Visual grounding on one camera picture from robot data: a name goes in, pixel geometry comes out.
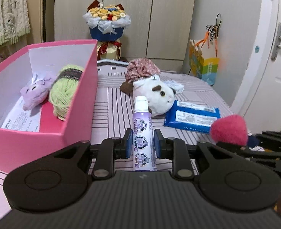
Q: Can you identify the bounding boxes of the flower bouquet blue wrap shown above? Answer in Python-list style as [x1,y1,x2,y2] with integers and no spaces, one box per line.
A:
[82,0,131,60]

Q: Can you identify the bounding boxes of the grey wardrobe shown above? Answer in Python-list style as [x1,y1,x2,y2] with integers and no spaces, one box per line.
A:
[54,0,194,71]

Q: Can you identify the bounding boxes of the colourful paper gift bag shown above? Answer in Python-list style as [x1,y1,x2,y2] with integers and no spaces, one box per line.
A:
[189,31,220,86]

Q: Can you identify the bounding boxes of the keys bunch on hook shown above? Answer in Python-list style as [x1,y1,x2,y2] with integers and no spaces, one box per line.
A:
[206,13,222,42]

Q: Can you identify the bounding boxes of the green yarn ball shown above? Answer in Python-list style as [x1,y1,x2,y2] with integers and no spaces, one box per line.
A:
[49,64,84,121]

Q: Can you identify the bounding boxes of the purple white bottle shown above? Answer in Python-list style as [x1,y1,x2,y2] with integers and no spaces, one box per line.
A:
[132,96,157,172]

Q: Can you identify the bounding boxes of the white door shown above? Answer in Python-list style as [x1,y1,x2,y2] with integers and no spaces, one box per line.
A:
[231,0,281,132]

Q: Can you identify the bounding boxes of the red card in box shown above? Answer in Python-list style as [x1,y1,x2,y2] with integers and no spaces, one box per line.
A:
[39,99,64,133]

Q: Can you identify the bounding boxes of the pink felt heart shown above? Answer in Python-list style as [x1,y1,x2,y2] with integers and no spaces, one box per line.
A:
[210,114,248,146]

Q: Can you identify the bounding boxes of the purple plush toy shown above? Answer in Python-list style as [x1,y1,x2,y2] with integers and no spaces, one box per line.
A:
[20,74,57,111]

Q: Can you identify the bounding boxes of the pink storage box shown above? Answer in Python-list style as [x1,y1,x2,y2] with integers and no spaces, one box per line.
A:
[0,40,98,173]

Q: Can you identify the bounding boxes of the white brown plush toy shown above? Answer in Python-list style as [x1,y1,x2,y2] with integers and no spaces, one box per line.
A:
[120,75,176,117]

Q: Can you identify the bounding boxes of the small white tissue pack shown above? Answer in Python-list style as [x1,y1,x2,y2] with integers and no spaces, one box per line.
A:
[164,80,184,94]

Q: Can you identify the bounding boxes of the silver door handle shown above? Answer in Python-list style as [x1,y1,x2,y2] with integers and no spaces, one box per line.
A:
[271,22,281,61]

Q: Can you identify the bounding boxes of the pink floral scrunchie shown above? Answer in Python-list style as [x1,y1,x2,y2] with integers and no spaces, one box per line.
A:
[125,58,160,83]

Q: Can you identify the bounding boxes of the white paper sheet in box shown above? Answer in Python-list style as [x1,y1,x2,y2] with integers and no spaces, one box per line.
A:
[0,96,41,132]

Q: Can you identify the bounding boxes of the blue wet wipes pack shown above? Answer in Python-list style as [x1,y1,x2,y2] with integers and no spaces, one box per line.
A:
[164,100,220,134]

